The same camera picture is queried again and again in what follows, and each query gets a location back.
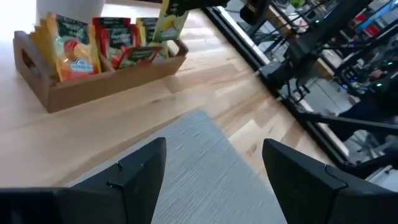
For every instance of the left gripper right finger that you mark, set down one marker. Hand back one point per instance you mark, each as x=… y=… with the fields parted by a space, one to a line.
x=311 y=193

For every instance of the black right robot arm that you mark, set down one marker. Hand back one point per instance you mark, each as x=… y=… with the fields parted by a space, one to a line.
x=311 y=40

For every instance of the brown cardboard box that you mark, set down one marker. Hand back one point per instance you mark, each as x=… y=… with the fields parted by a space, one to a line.
x=109 y=84

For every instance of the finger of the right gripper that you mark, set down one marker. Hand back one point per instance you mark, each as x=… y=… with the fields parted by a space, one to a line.
x=202 y=3

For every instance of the black aluminium table frame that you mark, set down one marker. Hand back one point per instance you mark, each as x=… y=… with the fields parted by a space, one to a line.
x=245 y=53

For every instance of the orange foil tea bag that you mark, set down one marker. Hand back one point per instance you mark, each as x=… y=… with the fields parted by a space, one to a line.
x=77 y=53
x=45 y=43

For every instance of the person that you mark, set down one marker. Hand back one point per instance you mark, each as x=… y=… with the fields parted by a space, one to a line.
x=363 y=109

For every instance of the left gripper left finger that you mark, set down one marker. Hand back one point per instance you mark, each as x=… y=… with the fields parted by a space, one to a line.
x=124 y=193

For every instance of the green yellow lemon tea bag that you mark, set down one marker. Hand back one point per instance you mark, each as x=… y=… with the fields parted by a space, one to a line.
x=147 y=31
x=171 y=23

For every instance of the grey woven placemat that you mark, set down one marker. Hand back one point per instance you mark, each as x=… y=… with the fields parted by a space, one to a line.
x=202 y=174

